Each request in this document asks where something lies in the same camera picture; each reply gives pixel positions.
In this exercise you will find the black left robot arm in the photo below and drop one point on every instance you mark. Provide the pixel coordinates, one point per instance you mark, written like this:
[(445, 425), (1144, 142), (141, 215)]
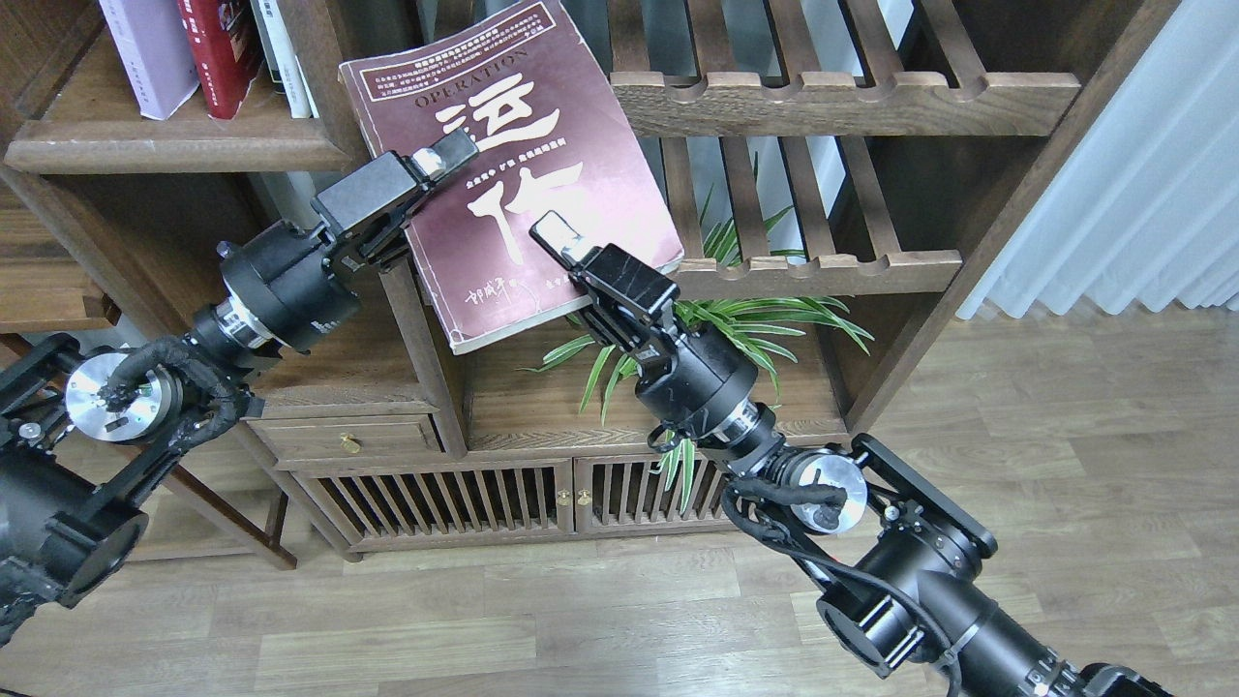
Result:
[(88, 436)]

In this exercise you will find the dark wooden bookshelf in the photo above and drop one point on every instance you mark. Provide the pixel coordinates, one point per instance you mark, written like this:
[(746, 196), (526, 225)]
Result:
[(895, 188)]

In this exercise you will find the brass drawer knob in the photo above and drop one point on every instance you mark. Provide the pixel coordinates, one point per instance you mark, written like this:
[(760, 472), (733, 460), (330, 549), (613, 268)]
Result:
[(350, 444)]

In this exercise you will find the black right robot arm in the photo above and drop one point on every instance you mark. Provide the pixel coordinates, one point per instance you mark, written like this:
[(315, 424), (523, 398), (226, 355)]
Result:
[(895, 560)]

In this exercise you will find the white pleated curtain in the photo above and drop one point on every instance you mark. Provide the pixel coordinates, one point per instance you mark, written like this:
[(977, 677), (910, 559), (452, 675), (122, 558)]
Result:
[(1146, 210)]

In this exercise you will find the white upright books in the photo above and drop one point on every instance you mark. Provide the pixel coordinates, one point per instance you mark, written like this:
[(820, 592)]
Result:
[(284, 68)]

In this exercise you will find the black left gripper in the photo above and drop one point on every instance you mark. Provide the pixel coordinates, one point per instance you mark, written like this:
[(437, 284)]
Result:
[(291, 286)]

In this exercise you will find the wooden side furniture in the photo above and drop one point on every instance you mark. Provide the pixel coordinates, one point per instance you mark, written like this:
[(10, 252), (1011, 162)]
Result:
[(45, 290)]

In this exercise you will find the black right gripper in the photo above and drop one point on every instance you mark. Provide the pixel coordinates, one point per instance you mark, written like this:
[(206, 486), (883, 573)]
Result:
[(694, 381)]

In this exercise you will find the white purple book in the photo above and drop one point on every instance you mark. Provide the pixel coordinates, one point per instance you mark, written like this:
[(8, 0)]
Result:
[(155, 51)]

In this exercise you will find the dark maroon book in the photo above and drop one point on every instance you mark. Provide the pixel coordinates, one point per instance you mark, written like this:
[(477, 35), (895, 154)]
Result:
[(551, 136)]

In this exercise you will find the red survival guide book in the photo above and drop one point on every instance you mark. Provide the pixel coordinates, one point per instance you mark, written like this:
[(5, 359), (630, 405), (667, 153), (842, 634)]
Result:
[(225, 45)]

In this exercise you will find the green spider plant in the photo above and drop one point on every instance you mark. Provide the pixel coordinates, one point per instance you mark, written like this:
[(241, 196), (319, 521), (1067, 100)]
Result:
[(743, 322)]

